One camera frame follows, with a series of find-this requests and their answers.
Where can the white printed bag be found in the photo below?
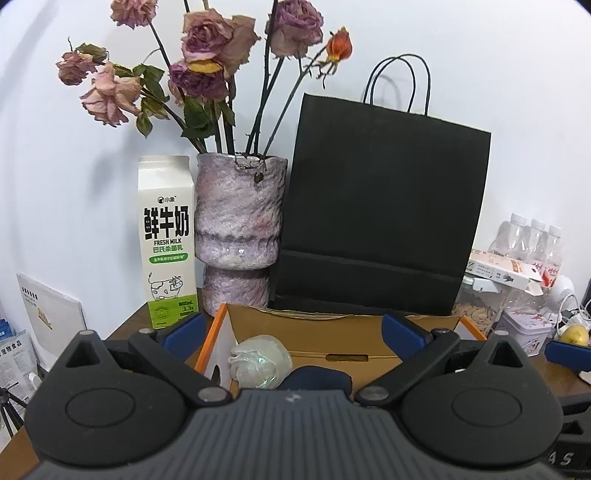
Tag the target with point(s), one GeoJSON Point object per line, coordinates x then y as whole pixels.
{"type": "Point", "coordinates": [16, 360]}

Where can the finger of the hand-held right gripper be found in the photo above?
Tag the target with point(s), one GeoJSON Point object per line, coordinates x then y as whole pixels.
{"type": "Point", "coordinates": [570, 354]}

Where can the black paper bag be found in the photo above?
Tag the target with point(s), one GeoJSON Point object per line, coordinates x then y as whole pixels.
{"type": "Point", "coordinates": [383, 207]}

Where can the blue paper bag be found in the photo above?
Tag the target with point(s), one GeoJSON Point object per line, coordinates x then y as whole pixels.
{"type": "Point", "coordinates": [5, 328]}

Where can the pale floral tin box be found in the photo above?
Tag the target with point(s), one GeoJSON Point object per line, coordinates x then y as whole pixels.
{"type": "Point", "coordinates": [526, 334]}

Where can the yellow-green apple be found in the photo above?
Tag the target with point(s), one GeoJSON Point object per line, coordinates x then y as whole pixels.
{"type": "Point", "coordinates": [575, 334]}

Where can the red cardboard box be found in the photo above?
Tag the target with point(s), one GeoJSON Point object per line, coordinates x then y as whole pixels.
{"type": "Point", "coordinates": [318, 337]}

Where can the black light stand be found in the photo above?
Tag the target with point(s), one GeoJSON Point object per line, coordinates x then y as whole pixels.
{"type": "Point", "coordinates": [9, 406]}

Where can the clear plastic container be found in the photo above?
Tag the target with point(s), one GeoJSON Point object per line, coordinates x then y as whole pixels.
{"type": "Point", "coordinates": [485, 309]}

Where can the white wall panel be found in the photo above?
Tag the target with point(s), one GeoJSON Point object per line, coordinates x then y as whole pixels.
{"type": "Point", "coordinates": [51, 314]}

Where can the dried pink rose bouquet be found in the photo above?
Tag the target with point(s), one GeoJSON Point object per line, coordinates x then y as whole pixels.
{"type": "Point", "coordinates": [207, 60]}

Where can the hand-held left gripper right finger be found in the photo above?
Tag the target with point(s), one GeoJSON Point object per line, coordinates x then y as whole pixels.
{"type": "Point", "coordinates": [401, 334]}

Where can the white flat carton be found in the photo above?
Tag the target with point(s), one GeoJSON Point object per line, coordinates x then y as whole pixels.
{"type": "Point", "coordinates": [501, 270]}

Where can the small white round device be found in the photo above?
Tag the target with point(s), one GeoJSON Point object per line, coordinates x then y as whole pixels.
{"type": "Point", "coordinates": [564, 290]}

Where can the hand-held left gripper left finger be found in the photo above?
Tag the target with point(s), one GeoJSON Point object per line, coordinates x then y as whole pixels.
{"type": "Point", "coordinates": [187, 334]}

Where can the navy zip pouch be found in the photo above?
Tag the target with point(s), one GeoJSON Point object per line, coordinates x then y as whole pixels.
{"type": "Point", "coordinates": [318, 376]}

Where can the purple mottled ceramic vase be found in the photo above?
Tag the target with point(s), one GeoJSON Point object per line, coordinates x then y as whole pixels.
{"type": "Point", "coordinates": [238, 221]}

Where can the white green milk carton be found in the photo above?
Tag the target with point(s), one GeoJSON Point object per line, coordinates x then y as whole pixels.
{"type": "Point", "coordinates": [166, 240]}

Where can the iridescent plastic bag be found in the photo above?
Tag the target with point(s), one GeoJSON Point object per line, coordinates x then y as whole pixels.
{"type": "Point", "coordinates": [261, 360]}

